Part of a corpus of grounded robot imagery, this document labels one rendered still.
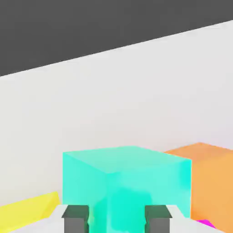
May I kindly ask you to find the large cyan box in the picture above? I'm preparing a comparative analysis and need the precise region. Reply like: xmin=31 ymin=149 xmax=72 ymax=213
xmin=62 ymin=145 xmax=193 ymax=233

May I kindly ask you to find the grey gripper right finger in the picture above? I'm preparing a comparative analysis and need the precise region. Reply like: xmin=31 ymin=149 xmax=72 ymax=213
xmin=144 ymin=204 xmax=227 ymax=233

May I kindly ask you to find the large orange box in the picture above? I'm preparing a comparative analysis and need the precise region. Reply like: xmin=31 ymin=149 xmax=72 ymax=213
xmin=163 ymin=142 xmax=233 ymax=233

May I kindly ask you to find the large yellow box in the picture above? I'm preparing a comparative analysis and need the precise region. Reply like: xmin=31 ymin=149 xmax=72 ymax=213
xmin=0 ymin=191 xmax=61 ymax=233

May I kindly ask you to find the small magenta cube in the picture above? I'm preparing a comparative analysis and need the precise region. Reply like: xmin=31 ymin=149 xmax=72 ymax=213
xmin=196 ymin=219 xmax=218 ymax=229

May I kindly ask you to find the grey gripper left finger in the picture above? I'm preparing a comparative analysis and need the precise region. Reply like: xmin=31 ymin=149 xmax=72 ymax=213
xmin=8 ymin=204 xmax=90 ymax=233

